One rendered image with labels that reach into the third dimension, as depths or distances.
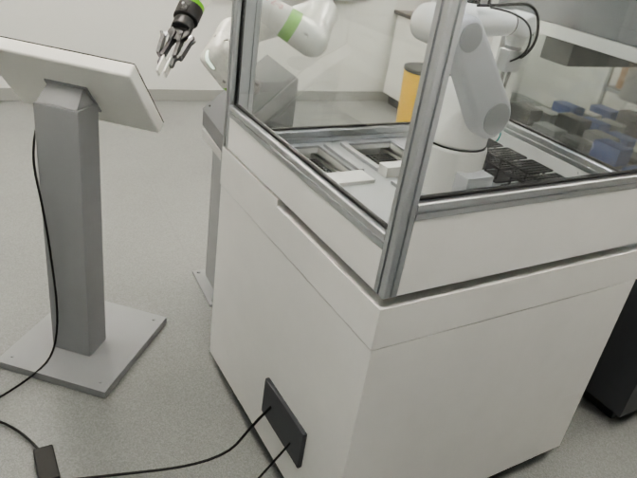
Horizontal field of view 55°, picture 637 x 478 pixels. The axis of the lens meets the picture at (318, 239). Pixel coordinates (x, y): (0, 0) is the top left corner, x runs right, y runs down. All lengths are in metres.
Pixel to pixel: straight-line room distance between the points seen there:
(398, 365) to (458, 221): 0.40
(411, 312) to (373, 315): 0.10
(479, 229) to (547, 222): 0.24
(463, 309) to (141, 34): 4.35
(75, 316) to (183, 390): 0.49
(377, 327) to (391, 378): 0.20
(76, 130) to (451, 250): 1.25
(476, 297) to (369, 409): 0.39
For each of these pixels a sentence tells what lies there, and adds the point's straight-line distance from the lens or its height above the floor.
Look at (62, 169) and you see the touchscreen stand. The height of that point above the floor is 0.81.
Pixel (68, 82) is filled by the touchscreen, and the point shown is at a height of 1.09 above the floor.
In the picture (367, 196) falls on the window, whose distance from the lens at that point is 1.39.
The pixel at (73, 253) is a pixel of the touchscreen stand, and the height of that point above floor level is 0.49.
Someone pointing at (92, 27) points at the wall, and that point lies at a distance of 5.42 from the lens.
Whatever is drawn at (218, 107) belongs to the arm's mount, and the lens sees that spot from 2.70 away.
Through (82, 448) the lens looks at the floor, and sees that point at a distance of 2.30.
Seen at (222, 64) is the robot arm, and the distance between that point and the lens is 2.51.
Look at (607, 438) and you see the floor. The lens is 2.81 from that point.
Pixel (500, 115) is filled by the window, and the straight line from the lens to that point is 1.37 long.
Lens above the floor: 1.69
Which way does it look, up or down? 28 degrees down
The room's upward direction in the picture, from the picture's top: 9 degrees clockwise
